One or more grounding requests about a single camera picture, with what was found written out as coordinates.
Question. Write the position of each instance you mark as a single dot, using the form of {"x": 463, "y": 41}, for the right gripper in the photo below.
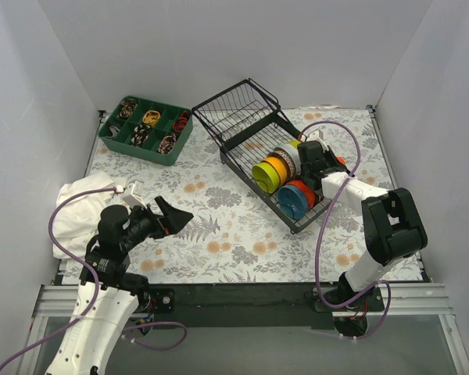
{"x": 310, "y": 163}

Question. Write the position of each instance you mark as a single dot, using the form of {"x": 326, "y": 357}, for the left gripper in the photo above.
{"x": 159, "y": 223}

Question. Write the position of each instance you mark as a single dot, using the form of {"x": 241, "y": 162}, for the red orange bowl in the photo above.
{"x": 341, "y": 160}

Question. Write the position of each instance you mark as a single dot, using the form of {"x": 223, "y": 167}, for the lime green bowl back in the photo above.
{"x": 295, "y": 143}

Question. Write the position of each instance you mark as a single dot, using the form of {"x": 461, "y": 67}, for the lime green bowl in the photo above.
{"x": 295, "y": 143}
{"x": 266, "y": 176}

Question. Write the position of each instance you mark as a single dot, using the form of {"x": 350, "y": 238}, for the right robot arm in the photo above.
{"x": 392, "y": 226}

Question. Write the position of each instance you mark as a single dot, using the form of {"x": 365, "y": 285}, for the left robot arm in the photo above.
{"x": 107, "y": 293}

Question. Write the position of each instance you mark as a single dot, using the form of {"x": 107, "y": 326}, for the white bowl left row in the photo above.
{"x": 291, "y": 151}

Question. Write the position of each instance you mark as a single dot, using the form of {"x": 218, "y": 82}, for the orange bowl front right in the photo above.
{"x": 309, "y": 194}

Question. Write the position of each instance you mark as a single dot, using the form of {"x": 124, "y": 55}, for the yellow orange bowl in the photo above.
{"x": 280, "y": 167}

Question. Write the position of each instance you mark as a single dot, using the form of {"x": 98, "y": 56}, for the brown patterned bowl left row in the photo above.
{"x": 284, "y": 156}

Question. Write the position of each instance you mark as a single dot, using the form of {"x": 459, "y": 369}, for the blue bowl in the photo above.
{"x": 292, "y": 201}

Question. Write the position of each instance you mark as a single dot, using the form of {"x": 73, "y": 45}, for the lime green bowl front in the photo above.
{"x": 266, "y": 176}

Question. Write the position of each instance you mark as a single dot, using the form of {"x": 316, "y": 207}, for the floral patterned table mat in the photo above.
{"x": 234, "y": 236}

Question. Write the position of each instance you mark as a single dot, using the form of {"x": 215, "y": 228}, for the pink floral rolled belt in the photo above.
{"x": 167, "y": 144}

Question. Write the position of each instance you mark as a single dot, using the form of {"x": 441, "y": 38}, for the green compartment organizer tray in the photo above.
{"x": 148, "y": 151}

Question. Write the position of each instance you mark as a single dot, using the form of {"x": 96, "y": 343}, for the dark floral rolled belt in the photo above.
{"x": 139, "y": 135}

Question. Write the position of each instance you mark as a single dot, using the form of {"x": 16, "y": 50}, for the red black rolled belt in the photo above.
{"x": 181, "y": 122}

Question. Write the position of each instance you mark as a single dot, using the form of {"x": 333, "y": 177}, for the white crumpled cloth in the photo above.
{"x": 76, "y": 223}

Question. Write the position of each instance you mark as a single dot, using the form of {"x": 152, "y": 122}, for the yellow rolled belt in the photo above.
{"x": 151, "y": 118}

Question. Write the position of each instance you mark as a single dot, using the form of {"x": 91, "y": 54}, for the grey rolled belt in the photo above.
{"x": 111, "y": 132}

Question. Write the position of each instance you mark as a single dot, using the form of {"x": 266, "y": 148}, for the brown patterned rolled belt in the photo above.
{"x": 127, "y": 107}

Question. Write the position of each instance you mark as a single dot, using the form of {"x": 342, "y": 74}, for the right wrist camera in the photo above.
{"x": 315, "y": 135}

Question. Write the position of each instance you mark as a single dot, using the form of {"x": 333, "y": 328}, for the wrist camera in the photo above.
{"x": 132, "y": 194}
{"x": 315, "y": 135}

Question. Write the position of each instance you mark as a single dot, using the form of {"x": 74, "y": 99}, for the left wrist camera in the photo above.
{"x": 132, "y": 194}

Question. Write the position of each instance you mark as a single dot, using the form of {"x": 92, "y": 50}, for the black wire dish rack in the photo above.
{"x": 247, "y": 123}

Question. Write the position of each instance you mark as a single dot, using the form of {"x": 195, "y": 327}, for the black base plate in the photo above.
{"x": 243, "y": 305}

